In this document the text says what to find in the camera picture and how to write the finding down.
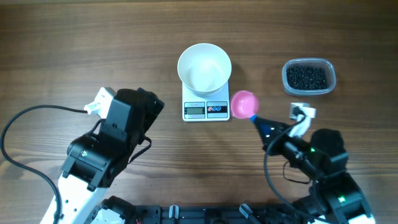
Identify pink scoop blue handle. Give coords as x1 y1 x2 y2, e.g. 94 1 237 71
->
230 90 271 134

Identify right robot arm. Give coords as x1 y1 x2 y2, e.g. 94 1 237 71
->
250 115 375 223

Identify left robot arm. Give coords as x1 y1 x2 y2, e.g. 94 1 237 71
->
41 87 164 223

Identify white digital kitchen scale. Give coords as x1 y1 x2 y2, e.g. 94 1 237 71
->
182 83 230 122

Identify white bowl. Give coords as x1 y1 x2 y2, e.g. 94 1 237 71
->
177 43 232 96

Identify clear plastic container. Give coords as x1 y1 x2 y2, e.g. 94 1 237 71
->
282 58 336 96

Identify black beans in container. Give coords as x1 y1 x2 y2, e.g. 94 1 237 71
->
286 65 328 90

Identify right black camera cable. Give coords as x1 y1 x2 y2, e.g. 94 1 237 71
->
263 107 340 224

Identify black camera cable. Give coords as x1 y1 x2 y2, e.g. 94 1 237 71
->
0 105 88 224
263 107 340 224

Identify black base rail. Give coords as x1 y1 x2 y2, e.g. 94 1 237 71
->
83 195 312 224

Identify left black camera cable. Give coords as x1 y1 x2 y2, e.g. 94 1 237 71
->
0 105 88 224

